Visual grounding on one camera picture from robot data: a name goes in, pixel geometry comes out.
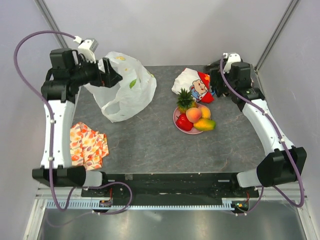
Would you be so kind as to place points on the fake pineapple green crown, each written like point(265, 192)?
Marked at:
point(185, 101)

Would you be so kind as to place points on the white cartoon print cloth bag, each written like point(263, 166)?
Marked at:
point(195, 82)

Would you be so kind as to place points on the black beige patterned cloth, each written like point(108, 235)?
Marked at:
point(252, 80)

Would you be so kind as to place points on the red fake bell pepper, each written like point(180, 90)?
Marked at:
point(183, 123)

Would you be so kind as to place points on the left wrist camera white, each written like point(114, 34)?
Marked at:
point(87, 48)

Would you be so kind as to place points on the aluminium frame post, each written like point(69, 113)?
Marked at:
point(49, 18)
point(291, 7)

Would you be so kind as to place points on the grey slotted cable duct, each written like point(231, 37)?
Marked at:
point(97, 204)

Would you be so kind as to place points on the left aluminium frame post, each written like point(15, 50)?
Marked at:
point(49, 18)

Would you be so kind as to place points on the orange floral cloth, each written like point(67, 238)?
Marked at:
point(87, 147)

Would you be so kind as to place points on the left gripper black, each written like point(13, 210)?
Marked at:
point(108, 78)

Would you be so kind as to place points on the fake pink orange peach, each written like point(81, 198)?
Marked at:
point(193, 114)

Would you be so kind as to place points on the right aluminium frame post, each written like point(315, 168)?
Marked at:
point(291, 7)

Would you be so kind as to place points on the white plastic bag fruit print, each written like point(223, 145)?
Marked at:
point(130, 95)

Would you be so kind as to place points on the pink plate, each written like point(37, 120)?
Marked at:
point(176, 114)

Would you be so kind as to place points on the fake orange peach fruit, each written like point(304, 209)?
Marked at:
point(205, 111)

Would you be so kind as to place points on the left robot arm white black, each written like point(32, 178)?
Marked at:
point(70, 70)

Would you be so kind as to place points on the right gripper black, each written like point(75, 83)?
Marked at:
point(229, 74)

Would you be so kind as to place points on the fake yellow fruit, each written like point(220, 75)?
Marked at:
point(205, 124)

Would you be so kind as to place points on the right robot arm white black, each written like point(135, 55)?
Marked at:
point(283, 161)

